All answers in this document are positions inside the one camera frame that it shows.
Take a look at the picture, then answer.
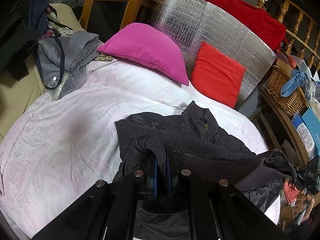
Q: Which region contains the black quilted jacket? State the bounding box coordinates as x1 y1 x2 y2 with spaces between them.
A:
114 102 297 239

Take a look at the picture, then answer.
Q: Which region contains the pile of dark clothes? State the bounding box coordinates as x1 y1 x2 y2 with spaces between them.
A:
1 0 50 81

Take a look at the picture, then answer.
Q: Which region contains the person's right hand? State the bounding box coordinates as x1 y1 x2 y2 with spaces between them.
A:
292 190 315 223

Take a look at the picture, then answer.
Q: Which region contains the white patterned package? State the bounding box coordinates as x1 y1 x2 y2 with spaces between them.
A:
292 115 316 160

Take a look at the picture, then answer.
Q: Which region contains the wooden side table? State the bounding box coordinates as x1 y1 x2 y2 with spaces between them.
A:
249 85 309 168

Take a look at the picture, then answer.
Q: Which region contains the blue fashion box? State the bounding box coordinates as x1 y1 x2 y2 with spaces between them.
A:
302 108 320 155

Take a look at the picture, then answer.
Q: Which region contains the wicker basket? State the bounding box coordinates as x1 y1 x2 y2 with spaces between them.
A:
265 65 309 119

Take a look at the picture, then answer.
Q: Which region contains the white bedspread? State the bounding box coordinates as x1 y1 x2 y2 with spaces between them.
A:
1 60 267 239

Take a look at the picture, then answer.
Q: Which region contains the blue cloth in basket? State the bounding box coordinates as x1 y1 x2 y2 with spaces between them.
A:
280 70 307 98

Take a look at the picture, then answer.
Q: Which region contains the red pillow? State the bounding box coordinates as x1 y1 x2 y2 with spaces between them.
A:
190 42 246 108

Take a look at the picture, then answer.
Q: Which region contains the wooden stair railing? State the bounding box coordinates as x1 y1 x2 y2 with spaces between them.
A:
242 0 319 70

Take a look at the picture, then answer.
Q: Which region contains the red blanket on railing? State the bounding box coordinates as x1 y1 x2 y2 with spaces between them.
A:
204 0 286 50

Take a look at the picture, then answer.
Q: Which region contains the grey folded garment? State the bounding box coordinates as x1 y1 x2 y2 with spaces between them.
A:
35 31 102 101

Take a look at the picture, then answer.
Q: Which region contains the magenta pillow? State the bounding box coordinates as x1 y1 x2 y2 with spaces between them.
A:
97 23 189 86

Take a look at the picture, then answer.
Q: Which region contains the silver foil insulation panel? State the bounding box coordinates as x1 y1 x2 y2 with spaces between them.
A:
150 0 276 109

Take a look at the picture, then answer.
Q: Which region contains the wooden cabinet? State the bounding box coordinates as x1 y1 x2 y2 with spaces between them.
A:
80 0 155 41

